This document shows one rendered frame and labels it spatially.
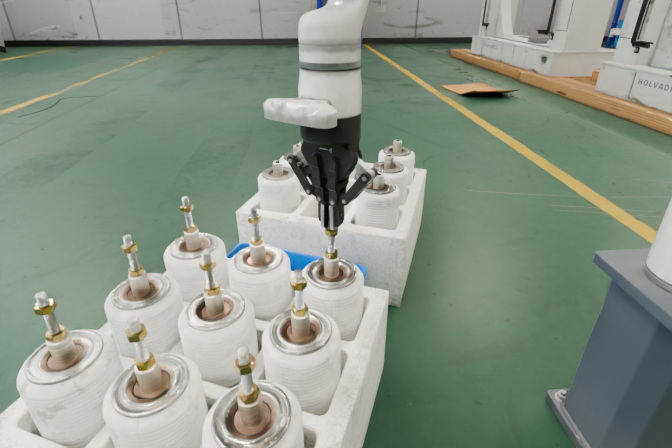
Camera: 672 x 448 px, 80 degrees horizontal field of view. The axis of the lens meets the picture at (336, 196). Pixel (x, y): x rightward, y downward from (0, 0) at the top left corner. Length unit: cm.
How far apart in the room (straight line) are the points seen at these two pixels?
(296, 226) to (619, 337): 59
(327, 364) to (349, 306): 11
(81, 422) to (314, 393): 26
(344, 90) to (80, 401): 44
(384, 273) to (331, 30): 57
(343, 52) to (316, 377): 37
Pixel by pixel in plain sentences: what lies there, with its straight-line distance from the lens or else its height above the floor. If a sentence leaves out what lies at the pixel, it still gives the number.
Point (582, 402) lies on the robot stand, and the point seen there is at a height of 7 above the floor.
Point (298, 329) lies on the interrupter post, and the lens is 50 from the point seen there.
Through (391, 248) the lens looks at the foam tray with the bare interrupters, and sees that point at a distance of 84.
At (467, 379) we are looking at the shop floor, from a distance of 82.
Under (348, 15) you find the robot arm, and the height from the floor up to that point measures 60.
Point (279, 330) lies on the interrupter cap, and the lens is 51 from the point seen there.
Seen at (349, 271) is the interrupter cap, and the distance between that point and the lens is 60.
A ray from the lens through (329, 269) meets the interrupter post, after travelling 58.
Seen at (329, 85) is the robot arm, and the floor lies 53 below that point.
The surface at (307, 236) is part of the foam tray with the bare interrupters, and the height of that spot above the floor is 15.
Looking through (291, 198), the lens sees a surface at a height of 21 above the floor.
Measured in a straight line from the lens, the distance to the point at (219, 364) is 56.
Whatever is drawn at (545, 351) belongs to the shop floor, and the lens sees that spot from 92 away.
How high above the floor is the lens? 61
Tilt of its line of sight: 26 degrees down
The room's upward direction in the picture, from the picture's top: straight up
